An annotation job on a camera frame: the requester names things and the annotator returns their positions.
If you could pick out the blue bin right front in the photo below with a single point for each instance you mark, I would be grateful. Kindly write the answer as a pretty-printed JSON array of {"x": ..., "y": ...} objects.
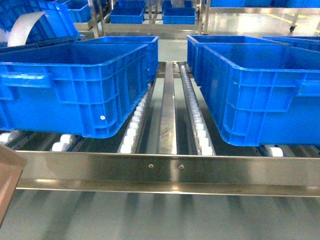
[{"x": 263, "y": 94}]

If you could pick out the steel shelf rack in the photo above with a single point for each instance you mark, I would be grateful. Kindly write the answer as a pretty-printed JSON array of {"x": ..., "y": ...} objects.
[{"x": 179, "y": 150}]

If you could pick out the beige plastic scoop tray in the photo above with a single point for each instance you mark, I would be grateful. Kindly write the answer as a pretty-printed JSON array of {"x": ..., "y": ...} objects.
[{"x": 12, "y": 165}]

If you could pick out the blue bin left front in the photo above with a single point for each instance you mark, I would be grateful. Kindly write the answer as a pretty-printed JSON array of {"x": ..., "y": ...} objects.
[{"x": 83, "y": 89}]

